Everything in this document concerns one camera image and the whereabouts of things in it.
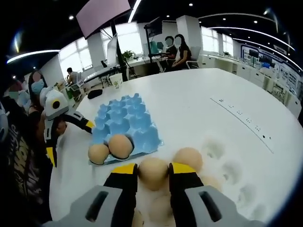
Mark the person's left hand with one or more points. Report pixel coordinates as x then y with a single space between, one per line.
62 127

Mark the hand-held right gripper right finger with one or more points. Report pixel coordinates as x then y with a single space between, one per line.
191 205

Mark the person's black printed shirt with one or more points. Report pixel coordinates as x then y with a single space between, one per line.
21 153

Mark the white table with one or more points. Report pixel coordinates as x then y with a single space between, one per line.
189 106

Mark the black pouch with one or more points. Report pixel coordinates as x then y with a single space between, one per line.
95 94

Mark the cluster of brown eggs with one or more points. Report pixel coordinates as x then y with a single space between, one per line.
189 156

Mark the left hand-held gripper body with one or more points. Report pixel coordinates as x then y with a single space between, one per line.
50 98

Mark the white paper cup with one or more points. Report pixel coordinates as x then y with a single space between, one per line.
116 81

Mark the teal plastic object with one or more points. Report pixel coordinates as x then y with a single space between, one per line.
156 48

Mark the black camera stand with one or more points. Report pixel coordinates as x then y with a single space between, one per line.
155 27

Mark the grey office chair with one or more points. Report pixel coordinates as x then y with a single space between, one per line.
195 53

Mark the black screen stand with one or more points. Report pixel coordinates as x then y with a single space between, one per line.
119 56

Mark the computer monitor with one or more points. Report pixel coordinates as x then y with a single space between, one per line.
111 50

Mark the small green plant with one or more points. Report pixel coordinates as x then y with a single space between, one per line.
127 55

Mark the white foam board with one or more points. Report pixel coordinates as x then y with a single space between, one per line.
220 163

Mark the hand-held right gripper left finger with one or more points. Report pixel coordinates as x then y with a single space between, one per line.
111 203

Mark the blue egg tray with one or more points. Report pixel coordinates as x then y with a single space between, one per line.
127 113

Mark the white cabinet row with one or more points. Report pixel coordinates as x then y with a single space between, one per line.
255 75

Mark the white neck-worn device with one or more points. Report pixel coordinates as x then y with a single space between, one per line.
3 123

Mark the smooth brown egg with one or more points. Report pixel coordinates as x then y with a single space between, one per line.
153 172
119 145
98 153

